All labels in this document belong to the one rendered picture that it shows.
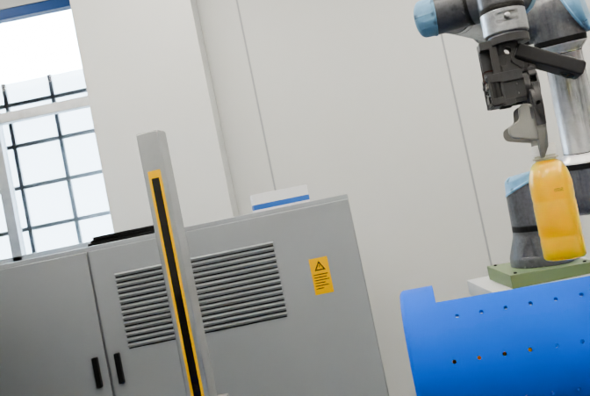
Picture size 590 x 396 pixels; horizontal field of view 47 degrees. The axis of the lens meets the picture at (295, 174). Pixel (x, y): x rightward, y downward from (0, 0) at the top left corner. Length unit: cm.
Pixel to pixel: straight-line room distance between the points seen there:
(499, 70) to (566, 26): 49
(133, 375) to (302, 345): 69
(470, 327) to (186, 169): 270
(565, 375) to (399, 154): 290
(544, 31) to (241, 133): 263
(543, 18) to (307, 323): 159
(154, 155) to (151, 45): 217
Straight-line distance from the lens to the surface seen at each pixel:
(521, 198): 173
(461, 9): 134
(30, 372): 301
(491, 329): 125
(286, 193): 289
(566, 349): 125
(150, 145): 176
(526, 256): 174
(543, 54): 121
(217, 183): 373
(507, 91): 119
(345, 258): 274
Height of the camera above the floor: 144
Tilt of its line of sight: 3 degrees up
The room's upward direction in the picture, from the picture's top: 12 degrees counter-clockwise
